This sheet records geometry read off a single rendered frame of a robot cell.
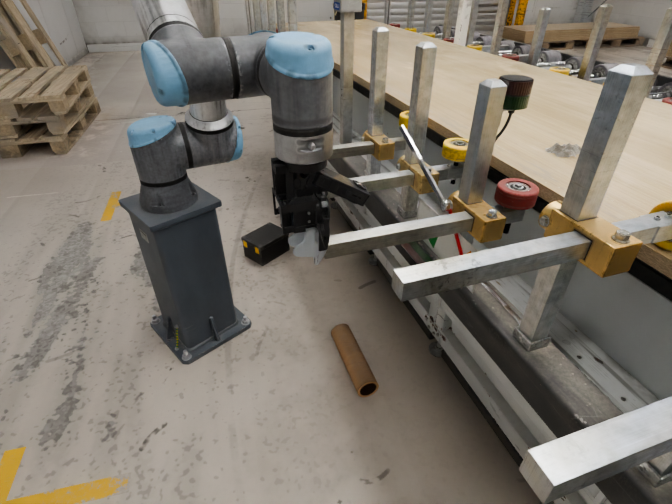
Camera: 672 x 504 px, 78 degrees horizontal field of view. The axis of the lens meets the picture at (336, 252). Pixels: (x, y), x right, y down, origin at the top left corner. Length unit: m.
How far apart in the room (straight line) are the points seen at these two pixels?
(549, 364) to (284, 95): 0.62
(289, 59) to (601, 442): 0.53
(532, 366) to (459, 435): 0.76
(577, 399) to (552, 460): 0.42
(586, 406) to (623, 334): 0.24
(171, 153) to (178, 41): 0.75
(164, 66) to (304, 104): 0.20
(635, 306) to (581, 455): 0.58
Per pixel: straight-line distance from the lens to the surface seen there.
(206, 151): 1.44
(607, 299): 1.00
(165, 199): 1.47
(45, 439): 1.77
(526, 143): 1.19
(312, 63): 0.60
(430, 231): 0.83
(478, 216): 0.87
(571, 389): 0.82
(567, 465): 0.40
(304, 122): 0.61
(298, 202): 0.67
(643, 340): 0.98
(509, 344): 0.86
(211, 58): 0.69
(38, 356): 2.06
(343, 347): 1.64
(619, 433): 0.44
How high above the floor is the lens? 1.28
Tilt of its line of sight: 35 degrees down
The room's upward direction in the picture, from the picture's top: straight up
